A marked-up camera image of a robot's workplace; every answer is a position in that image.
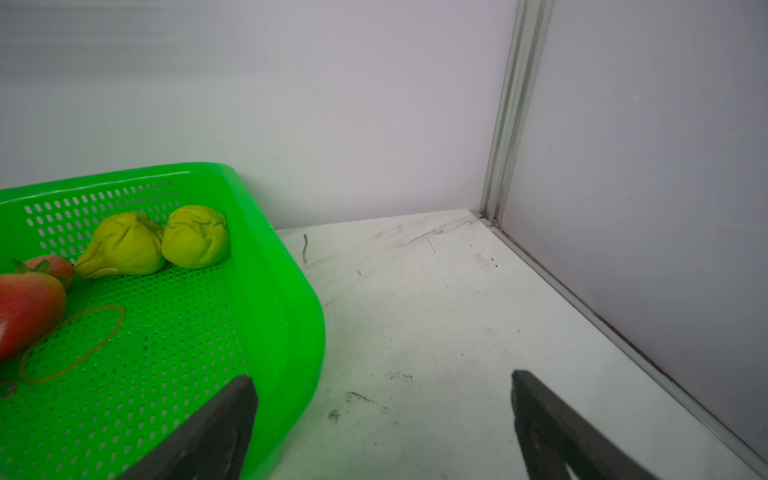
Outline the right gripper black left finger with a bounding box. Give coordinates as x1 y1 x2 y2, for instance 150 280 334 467
120 375 259 480

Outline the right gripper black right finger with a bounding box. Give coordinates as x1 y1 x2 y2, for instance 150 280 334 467
511 370 655 479

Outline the green fake round fruit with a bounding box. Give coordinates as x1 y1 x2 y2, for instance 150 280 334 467
161 205 230 269

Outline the green fake pear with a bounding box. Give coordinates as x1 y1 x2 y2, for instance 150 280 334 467
73 212 166 280

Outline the small red fake strawberry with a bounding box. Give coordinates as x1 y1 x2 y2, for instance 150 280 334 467
12 254 74 291

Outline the green plastic basket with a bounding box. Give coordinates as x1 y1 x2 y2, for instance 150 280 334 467
1 163 325 479

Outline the orange rubber band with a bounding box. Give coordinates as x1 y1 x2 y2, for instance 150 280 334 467
18 305 125 385

